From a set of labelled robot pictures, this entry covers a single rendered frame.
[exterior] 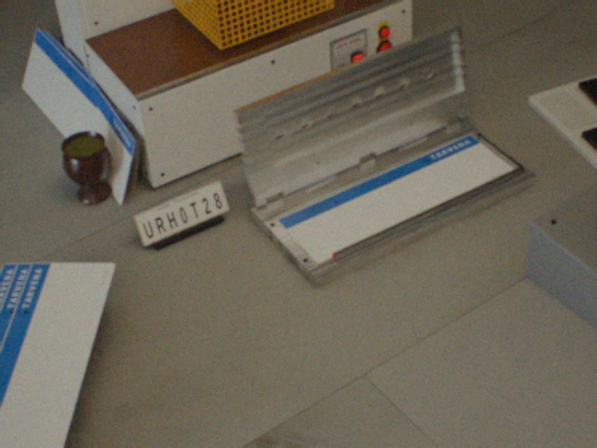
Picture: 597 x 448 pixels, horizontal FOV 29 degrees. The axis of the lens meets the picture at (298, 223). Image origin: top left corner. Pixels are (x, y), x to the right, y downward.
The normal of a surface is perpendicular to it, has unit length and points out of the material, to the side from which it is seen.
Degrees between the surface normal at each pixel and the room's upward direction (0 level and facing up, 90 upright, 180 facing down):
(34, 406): 0
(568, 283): 90
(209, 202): 65
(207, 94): 90
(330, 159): 79
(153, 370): 0
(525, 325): 0
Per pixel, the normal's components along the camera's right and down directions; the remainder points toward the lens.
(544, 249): -0.81, 0.42
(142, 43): -0.07, -0.75
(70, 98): -0.77, 0.01
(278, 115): 0.49, 0.38
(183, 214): 0.44, 0.17
